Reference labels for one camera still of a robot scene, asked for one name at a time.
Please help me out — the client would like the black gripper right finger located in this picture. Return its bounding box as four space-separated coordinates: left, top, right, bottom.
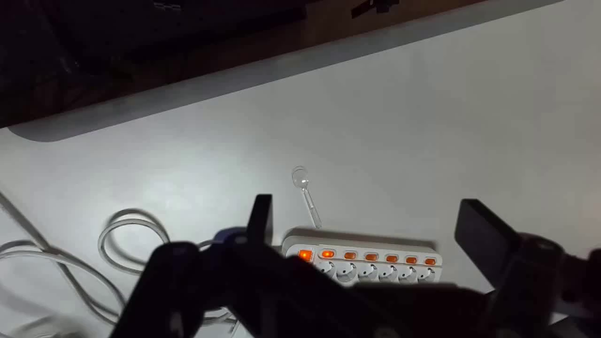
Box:
454 200 520 286

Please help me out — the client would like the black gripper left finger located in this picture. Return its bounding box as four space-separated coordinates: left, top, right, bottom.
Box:
246 194 272 245

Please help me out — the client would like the clear plastic spoon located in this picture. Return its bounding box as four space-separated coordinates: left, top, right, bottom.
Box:
291 166 321 230

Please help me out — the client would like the white multi-socket power strip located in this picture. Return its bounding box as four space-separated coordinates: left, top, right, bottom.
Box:
280 228 443 288

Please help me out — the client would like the white power strip cable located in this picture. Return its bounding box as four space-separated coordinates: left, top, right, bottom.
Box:
0 190 240 335

